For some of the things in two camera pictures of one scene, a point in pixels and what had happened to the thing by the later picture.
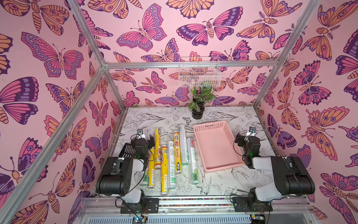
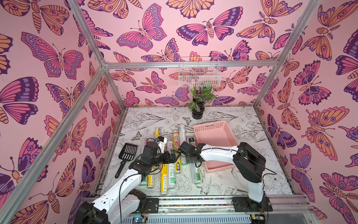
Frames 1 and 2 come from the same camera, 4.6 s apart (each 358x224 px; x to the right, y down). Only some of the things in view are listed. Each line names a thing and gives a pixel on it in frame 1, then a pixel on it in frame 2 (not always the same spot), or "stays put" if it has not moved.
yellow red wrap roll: (177, 157) stays put
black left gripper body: (148, 145) to (159, 158)
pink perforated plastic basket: (218, 150) stays put
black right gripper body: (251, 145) to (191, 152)
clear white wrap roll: (184, 150) stays put
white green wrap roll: (171, 164) stays put
